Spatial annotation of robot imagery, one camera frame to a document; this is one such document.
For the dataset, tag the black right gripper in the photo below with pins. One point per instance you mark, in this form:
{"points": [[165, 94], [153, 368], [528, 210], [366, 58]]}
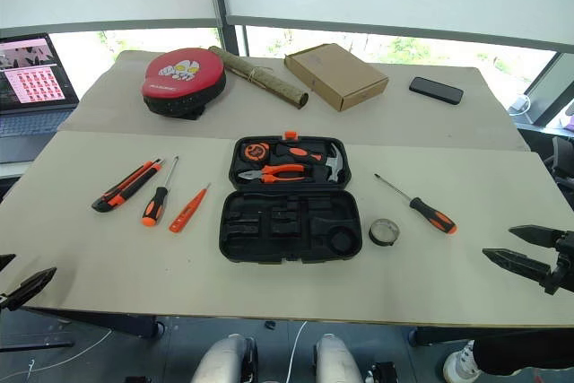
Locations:
{"points": [[566, 271]]}

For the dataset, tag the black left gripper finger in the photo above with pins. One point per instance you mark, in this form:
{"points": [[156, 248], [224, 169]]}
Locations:
{"points": [[27, 289], [5, 261]]}

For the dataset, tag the orange black screwdriver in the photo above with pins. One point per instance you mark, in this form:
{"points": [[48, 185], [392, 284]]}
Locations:
{"points": [[432, 215], [154, 206]]}

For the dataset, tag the orange black utility knife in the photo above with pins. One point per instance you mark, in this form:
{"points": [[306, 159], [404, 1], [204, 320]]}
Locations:
{"points": [[123, 188]]}

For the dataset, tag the black electrical tape roll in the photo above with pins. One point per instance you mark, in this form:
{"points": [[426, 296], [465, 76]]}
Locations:
{"points": [[374, 235]]}

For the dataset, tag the orange test pen screwdriver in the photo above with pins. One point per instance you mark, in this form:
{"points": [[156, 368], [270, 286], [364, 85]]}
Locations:
{"points": [[188, 210]]}

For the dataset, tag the black plastic tool case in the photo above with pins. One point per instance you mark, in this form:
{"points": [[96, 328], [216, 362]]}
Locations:
{"points": [[287, 226]]}

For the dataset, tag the white sneaker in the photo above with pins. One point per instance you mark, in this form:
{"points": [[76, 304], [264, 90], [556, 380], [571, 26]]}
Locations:
{"points": [[462, 362]]}

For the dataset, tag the small white device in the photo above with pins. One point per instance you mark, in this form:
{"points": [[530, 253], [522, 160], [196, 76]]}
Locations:
{"points": [[520, 104]]}

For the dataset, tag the open laptop computer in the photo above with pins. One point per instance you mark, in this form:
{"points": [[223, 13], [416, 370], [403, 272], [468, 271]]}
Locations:
{"points": [[31, 87]]}

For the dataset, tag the black smartphone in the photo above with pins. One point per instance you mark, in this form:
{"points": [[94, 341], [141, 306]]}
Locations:
{"points": [[436, 90]]}

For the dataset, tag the silver rounded robot leg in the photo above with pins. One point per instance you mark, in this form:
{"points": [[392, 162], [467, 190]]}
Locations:
{"points": [[336, 360], [222, 360]]}

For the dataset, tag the small black floor object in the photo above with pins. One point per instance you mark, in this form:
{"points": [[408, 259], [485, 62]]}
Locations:
{"points": [[269, 324]]}

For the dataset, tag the red round boxing pad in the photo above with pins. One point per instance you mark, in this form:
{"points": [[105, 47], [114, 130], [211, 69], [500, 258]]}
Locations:
{"points": [[181, 78]]}

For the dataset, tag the brown cardboard box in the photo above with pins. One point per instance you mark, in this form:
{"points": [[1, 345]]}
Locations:
{"points": [[336, 75]]}

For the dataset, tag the orange black tape measure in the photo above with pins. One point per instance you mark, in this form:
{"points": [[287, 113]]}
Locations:
{"points": [[254, 152]]}

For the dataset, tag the rolled bamboo mat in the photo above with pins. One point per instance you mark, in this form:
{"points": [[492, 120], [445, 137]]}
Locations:
{"points": [[264, 80]]}

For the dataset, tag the black table base frame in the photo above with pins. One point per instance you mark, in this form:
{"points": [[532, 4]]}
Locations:
{"points": [[112, 322]]}

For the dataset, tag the dark window frame post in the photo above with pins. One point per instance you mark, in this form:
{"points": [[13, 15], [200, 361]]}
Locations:
{"points": [[224, 6]]}

